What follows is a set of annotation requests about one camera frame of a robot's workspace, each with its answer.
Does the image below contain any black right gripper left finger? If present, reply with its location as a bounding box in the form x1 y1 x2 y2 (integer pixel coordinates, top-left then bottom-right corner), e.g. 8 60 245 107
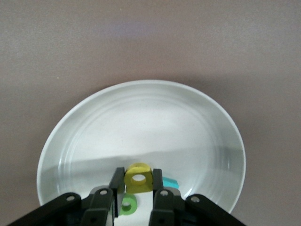
9 167 125 226

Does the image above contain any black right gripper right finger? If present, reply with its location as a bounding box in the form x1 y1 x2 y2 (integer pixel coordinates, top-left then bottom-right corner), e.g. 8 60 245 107
149 168 245 226

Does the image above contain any teal foam letter y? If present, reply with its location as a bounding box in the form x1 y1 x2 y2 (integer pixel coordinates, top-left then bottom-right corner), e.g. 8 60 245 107
162 177 180 189

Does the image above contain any yellow foam letter a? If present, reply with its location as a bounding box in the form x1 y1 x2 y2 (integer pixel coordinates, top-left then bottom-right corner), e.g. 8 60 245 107
124 162 153 194

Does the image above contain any green foam letter g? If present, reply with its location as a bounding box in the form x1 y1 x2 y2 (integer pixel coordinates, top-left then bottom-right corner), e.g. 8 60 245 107
119 194 137 216

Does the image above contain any light beige ceramic plate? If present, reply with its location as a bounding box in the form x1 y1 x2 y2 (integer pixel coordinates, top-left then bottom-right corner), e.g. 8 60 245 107
36 79 246 215

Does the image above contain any brown paper table cover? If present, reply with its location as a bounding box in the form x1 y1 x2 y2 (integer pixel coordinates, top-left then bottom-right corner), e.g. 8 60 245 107
0 0 301 226

